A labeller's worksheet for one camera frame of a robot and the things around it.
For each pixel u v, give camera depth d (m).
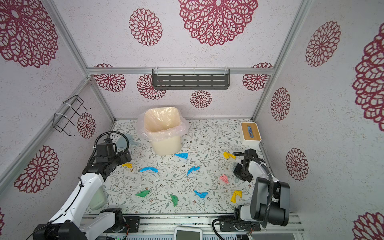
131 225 0.74
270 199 0.40
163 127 0.95
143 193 0.83
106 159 0.60
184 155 1.00
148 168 0.94
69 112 0.78
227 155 0.99
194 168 0.92
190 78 0.94
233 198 0.81
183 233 0.69
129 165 0.93
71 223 0.40
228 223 0.73
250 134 1.08
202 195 0.83
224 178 0.89
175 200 0.80
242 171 0.75
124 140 0.68
